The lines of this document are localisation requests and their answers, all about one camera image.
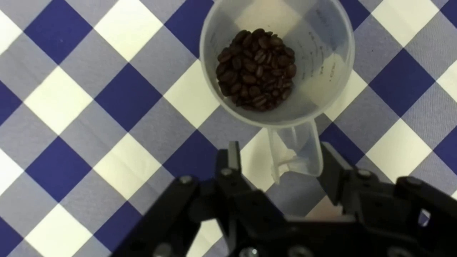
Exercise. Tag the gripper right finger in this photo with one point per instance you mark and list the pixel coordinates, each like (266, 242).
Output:
(360, 192)

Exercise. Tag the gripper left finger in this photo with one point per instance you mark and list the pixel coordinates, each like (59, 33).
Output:
(228, 192)

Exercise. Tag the heap of coffee beans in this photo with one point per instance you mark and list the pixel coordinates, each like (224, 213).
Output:
(255, 69)

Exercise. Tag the clear plastic measuring jug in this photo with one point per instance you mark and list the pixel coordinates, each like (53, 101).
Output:
(314, 71)

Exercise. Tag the blue white checkered tablecloth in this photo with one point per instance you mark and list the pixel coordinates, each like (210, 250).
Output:
(107, 107)

